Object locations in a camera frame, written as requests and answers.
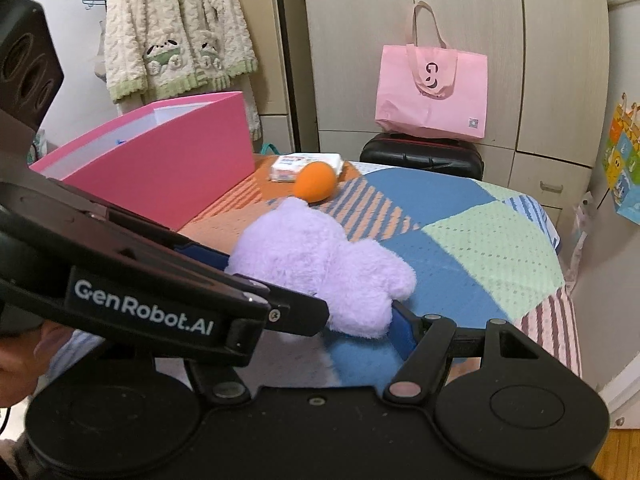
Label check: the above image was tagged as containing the black suitcase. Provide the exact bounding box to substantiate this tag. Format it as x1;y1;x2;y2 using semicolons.
359;133;485;181

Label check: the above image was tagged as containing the patchwork quilt bedspread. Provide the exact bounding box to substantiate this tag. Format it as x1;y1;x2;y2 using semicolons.
46;154;584;391

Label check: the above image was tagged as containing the beige three-door wardrobe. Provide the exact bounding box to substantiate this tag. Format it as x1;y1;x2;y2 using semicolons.
241;0;610;226

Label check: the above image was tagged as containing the cream fuzzy cardigan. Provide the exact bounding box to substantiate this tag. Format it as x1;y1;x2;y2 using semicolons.
103;0;262;141

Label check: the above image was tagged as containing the black clothes rack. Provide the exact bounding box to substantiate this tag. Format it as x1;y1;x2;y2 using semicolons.
274;0;320;152

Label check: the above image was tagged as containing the purple plush toy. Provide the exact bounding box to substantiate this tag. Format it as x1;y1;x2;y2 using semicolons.
226;197;416;339

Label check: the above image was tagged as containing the colourful paper gift bag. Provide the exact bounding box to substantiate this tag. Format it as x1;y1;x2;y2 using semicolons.
602;92;640;224

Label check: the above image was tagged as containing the small white wipes pack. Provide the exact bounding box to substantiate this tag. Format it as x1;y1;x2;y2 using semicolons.
269;153;344;182

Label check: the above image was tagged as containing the person's right hand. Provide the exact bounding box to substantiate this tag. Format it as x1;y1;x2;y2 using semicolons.
0;321;74;408

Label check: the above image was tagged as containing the pink tote bag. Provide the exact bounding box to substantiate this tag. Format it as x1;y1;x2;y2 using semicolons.
375;1;488;142

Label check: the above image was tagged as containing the pink storage box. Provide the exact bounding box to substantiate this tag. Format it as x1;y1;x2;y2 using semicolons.
32;91;255;231

